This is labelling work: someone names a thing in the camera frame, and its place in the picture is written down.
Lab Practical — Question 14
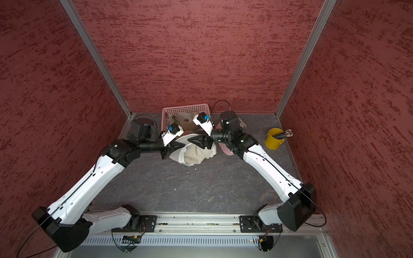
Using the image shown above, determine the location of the cream baseball cap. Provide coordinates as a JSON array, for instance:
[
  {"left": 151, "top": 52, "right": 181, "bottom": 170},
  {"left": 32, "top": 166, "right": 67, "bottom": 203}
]
[{"left": 170, "top": 134, "right": 217, "bottom": 167}]

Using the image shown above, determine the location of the pink baseball cap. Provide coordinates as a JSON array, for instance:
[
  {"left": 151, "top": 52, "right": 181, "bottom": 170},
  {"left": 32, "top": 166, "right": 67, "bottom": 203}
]
[{"left": 216, "top": 122, "right": 234, "bottom": 156}]

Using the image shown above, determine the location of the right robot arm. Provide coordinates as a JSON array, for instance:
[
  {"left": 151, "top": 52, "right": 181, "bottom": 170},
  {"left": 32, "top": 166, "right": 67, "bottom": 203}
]
[{"left": 189, "top": 111, "right": 317, "bottom": 232}]

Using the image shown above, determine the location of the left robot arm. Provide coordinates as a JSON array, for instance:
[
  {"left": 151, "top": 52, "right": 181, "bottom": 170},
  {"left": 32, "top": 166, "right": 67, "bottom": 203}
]
[{"left": 32, "top": 118, "right": 184, "bottom": 253}]

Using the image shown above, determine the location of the beige cap in basket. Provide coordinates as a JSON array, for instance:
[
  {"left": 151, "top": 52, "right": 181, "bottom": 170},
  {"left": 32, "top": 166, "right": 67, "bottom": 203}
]
[{"left": 172, "top": 112, "right": 196, "bottom": 131}]

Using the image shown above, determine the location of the pink perforated plastic basket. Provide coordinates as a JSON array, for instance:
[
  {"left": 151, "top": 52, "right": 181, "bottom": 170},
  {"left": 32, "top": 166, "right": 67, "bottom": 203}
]
[{"left": 161, "top": 104, "right": 211, "bottom": 135}]

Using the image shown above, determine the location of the yellow pencil cup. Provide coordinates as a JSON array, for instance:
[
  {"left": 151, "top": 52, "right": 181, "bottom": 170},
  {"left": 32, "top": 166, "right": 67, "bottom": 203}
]
[{"left": 265, "top": 128, "right": 285, "bottom": 150}]

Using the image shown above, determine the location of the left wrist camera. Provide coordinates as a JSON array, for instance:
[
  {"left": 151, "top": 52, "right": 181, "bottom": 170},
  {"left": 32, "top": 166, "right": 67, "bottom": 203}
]
[{"left": 161, "top": 123, "right": 184, "bottom": 146}]

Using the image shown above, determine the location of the aluminium front rail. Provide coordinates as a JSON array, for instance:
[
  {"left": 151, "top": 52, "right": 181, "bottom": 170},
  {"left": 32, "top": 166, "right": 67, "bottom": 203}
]
[{"left": 142, "top": 212, "right": 330, "bottom": 235}]

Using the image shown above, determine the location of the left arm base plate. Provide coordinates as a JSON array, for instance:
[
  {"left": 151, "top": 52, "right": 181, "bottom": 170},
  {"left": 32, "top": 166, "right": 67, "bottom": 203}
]
[{"left": 112, "top": 215, "right": 158, "bottom": 234}]

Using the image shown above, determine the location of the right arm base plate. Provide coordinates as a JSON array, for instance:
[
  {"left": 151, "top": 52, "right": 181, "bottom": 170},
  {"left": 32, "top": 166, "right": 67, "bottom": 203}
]
[{"left": 239, "top": 216, "right": 283, "bottom": 234}]

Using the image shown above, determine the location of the left corner aluminium post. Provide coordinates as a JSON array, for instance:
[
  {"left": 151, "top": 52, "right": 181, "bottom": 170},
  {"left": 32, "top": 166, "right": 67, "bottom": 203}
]
[{"left": 60, "top": 0, "right": 132, "bottom": 119}]

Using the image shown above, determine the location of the corner aluminium post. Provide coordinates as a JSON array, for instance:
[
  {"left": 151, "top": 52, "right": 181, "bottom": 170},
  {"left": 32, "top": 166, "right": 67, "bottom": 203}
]
[
  {"left": 60, "top": 0, "right": 132, "bottom": 119},
  {"left": 275, "top": 0, "right": 337, "bottom": 120}
]

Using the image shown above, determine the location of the right corner aluminium post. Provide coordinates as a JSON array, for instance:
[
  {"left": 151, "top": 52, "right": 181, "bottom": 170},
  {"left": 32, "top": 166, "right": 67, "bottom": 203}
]
[{"left": 275, "top": 0, "right": 337, "bottom": 120}]

